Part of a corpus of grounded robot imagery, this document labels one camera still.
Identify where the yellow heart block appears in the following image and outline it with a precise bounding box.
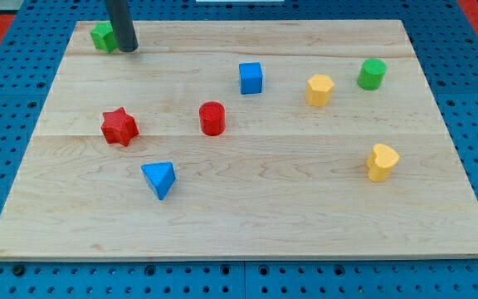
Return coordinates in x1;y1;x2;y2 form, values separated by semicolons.
366;144;400;182

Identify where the light wooden board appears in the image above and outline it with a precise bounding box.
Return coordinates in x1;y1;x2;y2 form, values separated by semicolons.
0;20;478;262

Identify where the red cylinder block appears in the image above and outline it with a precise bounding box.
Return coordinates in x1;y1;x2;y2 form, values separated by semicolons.
199;101;226;136

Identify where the blue cube block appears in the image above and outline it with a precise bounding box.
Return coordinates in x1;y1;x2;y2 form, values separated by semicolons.
239;62;263;95

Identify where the blue triangle block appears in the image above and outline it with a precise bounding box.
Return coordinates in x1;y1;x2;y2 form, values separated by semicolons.
141;162;176;200

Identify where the yellow hexagon block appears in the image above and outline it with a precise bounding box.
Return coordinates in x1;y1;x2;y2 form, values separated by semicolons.
305;74;334;107

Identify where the red star block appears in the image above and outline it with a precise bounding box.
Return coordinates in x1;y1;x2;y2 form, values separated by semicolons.
100;107;139;146

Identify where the green cylinder block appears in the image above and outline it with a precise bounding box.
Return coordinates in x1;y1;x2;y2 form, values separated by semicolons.
357;58;388;91

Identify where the green star block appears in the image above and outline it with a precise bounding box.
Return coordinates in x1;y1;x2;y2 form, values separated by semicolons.
90;22;118;53

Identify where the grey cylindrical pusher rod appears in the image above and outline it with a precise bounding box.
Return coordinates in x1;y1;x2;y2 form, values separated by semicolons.
105;0;139;52

